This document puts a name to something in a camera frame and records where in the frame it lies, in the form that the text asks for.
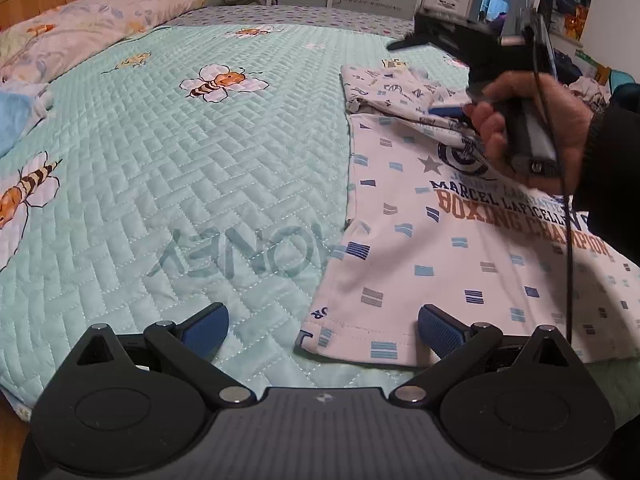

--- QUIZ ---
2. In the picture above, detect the teal bag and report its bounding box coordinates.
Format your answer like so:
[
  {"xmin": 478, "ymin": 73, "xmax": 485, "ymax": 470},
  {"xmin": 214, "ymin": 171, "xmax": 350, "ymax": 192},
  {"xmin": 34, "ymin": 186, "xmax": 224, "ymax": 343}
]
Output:
[{"xmin": 607, "ymin": 67, "xmax": 640, "ymax": 102}]

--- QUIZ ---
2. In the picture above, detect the pile of clothes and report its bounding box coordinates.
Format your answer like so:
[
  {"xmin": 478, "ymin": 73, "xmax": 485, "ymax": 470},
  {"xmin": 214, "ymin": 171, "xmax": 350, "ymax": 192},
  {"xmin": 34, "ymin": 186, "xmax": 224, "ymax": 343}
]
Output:
[{"xmin": 570, "ymin": 77, "xmax": 614, "ymax": 111}]

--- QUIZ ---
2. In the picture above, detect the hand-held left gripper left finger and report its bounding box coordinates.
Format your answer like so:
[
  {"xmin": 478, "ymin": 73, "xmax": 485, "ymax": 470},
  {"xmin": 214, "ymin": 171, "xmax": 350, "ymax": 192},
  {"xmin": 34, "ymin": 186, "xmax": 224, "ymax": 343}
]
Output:
[{"xmin": 65, "ymin": 302, "xmax": 253, "ymax": 408}]

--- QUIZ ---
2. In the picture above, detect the patterned bed sheet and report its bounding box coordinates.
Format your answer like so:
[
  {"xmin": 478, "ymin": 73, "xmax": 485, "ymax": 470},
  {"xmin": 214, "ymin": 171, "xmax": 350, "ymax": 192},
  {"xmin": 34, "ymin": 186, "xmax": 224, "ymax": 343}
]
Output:
[{"xmin": 165, "ymin": 5, "xmax": 417, "ymax": 42}]

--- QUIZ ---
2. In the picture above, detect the white drawer unit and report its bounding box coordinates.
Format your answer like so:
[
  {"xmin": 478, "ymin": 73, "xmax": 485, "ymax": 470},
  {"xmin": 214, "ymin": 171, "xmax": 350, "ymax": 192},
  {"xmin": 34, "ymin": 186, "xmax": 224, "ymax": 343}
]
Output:
[{"xmin": 422, "ymin": 0, "xmax": 475, "ymax": 24}]

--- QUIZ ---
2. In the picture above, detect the black cable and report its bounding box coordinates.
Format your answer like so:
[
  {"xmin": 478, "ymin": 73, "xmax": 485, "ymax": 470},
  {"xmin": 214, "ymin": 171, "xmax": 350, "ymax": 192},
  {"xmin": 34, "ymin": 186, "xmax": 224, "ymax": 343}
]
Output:
[{"xmin": 530, "ymin": 12, "xmax": 576, "ymax": 349}]

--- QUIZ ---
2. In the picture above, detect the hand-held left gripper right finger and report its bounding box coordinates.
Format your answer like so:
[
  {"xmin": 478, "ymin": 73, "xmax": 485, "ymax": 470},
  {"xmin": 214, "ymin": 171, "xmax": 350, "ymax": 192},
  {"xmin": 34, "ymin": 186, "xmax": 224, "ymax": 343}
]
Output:
[{"xmin": 388, "ymin": 304, "xmax": 581, "ymax": 409}]

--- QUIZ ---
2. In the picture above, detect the white printed long-sleeve shirt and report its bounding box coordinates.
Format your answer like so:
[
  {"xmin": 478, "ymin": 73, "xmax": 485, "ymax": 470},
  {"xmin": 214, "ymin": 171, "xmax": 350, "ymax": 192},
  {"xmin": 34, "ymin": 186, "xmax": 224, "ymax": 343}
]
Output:
[{"xmin": 295, "ymin": 62, "xmax": 640, "ymax": 368}]

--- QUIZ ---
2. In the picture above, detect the light blue folded cloth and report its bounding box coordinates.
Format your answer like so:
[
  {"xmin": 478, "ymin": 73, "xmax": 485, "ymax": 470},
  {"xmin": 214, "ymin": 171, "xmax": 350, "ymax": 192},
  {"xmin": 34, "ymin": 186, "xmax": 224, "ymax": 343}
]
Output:
[{"xmin": 0, "ymin": 82, "xmax": 54, "ymax": 159}]

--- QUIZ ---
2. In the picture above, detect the mint quilted bee bedspread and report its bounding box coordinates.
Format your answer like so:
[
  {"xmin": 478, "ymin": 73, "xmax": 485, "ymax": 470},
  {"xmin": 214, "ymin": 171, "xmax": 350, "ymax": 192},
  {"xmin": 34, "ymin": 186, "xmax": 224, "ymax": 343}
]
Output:
[{"xmin": 0, "ymin": 22, "xmax": 640, "ymax": 431}]

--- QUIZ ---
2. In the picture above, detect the floral pillow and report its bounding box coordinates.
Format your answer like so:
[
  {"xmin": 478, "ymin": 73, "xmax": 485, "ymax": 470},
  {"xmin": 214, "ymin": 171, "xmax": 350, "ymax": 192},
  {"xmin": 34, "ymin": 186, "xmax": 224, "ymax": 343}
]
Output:
[{"xmin": 0, "ymin": 0, "xmax": 211, "ymax": 84}]

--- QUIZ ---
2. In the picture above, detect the person's right hand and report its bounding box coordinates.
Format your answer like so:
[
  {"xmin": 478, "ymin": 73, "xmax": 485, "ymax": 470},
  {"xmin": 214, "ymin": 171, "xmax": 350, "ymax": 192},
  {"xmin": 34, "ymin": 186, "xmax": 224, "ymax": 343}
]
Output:
[{"xmin": 466, "ymin": 71, "xmax": 596, "ymax": 196}]

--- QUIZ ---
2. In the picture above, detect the orange packet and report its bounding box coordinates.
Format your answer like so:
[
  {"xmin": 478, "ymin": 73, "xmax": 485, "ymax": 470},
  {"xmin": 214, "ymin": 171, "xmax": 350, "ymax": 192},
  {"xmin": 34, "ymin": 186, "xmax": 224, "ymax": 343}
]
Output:
[{"xmin": 564, "ymin": 5, "xmax": 587, "ymax": 39}]

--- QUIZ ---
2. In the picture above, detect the person's right forearm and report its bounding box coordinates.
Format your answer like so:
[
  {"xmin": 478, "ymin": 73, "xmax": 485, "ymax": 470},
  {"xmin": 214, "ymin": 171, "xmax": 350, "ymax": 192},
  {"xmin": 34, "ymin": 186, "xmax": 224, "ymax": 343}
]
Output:
[{"xmin": 572, "ymin": 92, "xmax": 640, "ymax": 243}]

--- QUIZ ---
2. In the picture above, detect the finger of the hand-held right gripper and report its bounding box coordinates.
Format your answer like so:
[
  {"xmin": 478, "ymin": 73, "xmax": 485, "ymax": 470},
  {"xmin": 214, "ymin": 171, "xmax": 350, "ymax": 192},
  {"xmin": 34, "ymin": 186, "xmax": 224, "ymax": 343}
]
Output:
[
  {"xmin": 429, "ymin": 102, "xmax": 481, "ymax": 126},
  {"xmin": 387, "ymin": 32, "xmax": 441, "ymax": 52}
]

